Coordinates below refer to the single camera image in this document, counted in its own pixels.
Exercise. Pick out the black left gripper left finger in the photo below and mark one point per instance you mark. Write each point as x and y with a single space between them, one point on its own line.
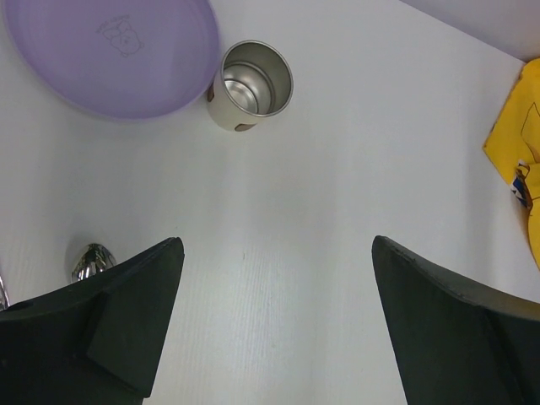
96 341

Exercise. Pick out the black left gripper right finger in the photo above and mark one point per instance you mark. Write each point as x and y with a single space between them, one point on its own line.
455 340

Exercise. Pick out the spoon with green handle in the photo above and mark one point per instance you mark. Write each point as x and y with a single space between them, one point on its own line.
86 261

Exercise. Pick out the yellow cartoon placemat cloth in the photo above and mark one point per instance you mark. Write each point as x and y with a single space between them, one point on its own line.
513 147

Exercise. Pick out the purple plastic plate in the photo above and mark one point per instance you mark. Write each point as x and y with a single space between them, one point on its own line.
125 60

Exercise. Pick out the stainless steel cup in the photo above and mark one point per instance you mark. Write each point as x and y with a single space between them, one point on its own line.
254 82

